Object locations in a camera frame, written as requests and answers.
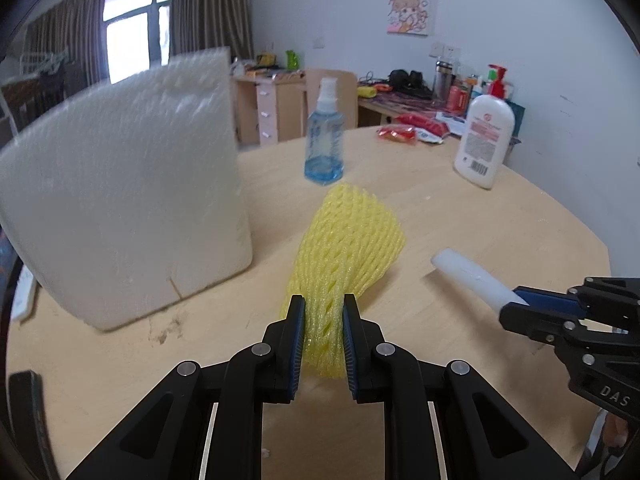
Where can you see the white double wall socket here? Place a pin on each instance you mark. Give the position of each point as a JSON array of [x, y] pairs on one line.
[[446, 50]]

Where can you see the wall poster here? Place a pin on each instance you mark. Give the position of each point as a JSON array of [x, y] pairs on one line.
[[412, 10]]

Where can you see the white and blue packet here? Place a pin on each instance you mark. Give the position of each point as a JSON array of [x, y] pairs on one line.
[[431, 138]]

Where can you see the person's right hand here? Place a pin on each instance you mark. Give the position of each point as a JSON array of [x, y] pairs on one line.
[[616, 430]]

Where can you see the white lotion bottle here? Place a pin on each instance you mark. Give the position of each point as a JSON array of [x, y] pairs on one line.
[[485, 140]]

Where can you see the patterned desk cloth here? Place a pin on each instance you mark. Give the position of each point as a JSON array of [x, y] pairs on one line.
[[400, 105]]

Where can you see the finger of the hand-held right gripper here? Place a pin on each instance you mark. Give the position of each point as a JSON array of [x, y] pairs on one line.
[[545, 299], [525, 320]]

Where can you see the yellow foam net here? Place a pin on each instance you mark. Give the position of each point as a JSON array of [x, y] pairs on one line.
[[345, 240]]

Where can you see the green bag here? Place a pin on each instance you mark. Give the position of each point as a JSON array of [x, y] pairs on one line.
[[292, 60]]

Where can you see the yellow packet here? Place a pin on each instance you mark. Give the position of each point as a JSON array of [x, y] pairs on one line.
[[367, 92]]

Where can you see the wooden chair with smiley face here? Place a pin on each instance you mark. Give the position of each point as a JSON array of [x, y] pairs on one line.
[[347, 95]]

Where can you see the blue spray bottle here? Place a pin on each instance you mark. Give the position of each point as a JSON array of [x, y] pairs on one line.
[[324, 145]]

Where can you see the white foam box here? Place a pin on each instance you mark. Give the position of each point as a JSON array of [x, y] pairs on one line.
[[125, 185]]

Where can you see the wooden desk with drawers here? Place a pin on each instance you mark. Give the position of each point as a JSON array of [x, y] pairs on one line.
[[280, 110]]

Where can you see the steel thermos flask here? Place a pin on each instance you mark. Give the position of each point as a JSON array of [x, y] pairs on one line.
[[442, 82]]

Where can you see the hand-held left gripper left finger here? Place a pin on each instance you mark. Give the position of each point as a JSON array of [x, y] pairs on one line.
[[297, 345]]

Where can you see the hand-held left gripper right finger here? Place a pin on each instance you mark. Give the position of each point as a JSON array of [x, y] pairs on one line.
[[350, 345]]

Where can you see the white plastic tube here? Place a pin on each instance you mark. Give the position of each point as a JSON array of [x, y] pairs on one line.
[[465, 270]]

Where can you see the red snack packet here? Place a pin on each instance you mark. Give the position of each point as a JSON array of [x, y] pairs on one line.
[[397, 135]]

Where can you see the black flat device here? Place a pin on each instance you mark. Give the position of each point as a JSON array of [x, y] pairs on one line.
[[27, 410]]

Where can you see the brown striped curtain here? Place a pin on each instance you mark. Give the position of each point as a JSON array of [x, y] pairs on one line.
[[210, 10], [65, 25]]

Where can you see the black bag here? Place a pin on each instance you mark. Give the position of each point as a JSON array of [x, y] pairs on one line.
[[400, 79]]

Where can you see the red can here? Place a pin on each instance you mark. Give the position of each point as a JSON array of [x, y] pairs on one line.
[[457, 99]]

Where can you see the red and white packet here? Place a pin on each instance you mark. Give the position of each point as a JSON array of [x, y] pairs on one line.
[[420, 121]]

